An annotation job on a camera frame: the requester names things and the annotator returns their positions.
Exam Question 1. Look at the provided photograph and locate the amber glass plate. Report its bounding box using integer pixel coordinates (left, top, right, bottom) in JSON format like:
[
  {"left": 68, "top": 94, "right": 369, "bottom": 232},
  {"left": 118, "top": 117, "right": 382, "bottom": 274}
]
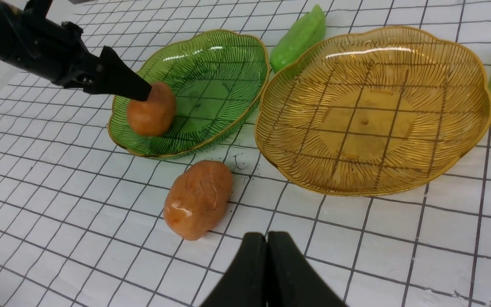
[{"left": 254, "top": 26, "right": 491, "bottom": 196}]

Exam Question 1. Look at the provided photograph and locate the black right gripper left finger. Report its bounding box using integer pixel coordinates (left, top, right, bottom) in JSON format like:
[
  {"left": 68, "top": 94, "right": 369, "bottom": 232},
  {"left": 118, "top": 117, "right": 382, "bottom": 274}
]
[{"left": 202, "top": 232, "right": 267, "bottom": 307}]

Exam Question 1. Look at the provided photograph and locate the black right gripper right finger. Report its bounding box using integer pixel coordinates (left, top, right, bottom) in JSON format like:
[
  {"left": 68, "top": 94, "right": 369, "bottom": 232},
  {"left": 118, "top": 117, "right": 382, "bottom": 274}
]
[{"left": 267, "top": 232, "right": 346, "bottom": 307}]

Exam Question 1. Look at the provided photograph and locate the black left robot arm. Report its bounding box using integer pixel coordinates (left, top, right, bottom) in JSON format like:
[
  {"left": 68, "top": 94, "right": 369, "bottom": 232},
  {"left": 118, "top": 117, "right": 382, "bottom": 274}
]
[{"left": 0, "top": 0, "right": 274, "bottom": 307}]

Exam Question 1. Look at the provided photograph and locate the orange potato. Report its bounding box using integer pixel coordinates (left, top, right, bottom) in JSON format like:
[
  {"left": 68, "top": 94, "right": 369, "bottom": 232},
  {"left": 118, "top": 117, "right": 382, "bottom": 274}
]
[
  {"left": 127, "top": 81, "right": 177, "bottom": 137},
  {"left": 163, "top": 160, "right": 234, "bottom": 241}
]

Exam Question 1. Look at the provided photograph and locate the green glass plate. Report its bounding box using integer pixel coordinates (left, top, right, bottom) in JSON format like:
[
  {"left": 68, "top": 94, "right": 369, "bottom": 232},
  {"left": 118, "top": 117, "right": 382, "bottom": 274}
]
[{"left": 107, "top": 29, "right": 270, "bottom": 159}]

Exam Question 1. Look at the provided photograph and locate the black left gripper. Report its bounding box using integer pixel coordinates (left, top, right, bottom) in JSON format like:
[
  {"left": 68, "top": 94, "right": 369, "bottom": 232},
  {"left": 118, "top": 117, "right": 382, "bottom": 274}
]
[{"left": 0, "top": 0, "right": 152, "bottom": 101}]

